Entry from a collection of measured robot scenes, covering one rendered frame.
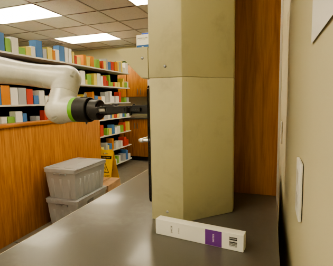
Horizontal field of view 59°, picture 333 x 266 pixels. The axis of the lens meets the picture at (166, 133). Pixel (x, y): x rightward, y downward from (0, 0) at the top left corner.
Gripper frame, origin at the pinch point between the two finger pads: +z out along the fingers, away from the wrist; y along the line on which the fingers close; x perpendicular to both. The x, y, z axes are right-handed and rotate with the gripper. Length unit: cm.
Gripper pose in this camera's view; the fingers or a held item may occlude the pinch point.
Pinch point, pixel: (141, 109)
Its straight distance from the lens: 101.7
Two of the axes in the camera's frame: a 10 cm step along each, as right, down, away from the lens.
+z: 9.4, 0.2, -3.3
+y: 3.4, -1.1, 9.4
